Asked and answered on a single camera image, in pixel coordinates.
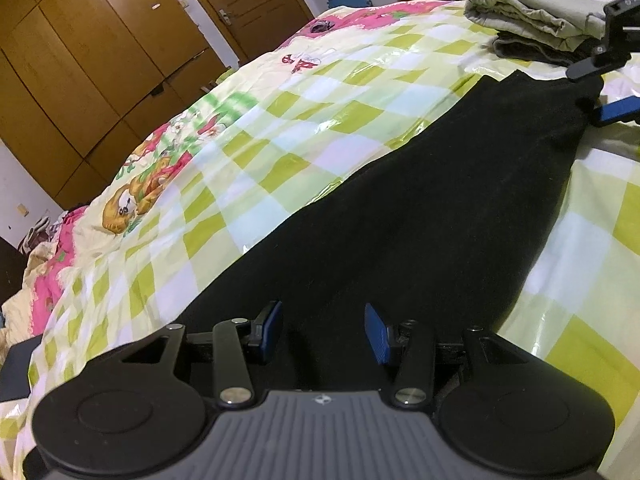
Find wooden wardrobe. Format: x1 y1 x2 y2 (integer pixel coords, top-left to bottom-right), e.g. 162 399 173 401
0 0 227 211

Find wooden door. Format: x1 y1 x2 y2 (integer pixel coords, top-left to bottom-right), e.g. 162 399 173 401
171 0 315 70

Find beige folded cloth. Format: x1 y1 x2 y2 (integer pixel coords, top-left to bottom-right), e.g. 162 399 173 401
463 0 621 41

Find green checked plastic sheet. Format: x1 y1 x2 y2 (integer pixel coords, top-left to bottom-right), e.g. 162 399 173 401
0 0 640 463

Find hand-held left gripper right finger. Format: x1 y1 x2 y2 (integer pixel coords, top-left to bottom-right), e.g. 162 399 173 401
364 302 532 407

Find striped cloth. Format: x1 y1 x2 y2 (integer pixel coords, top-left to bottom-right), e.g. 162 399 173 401
16 216 53 253

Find dark wooden headboard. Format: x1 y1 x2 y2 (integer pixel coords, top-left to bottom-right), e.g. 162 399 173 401
0 237 32 306

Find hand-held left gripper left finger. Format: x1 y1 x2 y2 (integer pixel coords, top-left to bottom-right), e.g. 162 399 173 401
120 300 286 409

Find cartoon printed quilt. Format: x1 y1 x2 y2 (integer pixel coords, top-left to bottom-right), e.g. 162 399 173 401
0 1 481 346

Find black pants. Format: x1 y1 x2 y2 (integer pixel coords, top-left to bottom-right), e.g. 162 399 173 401
170 71 607 411

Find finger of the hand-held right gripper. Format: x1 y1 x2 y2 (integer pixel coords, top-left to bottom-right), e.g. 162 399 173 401
566 0 640 82
595 101 640 127

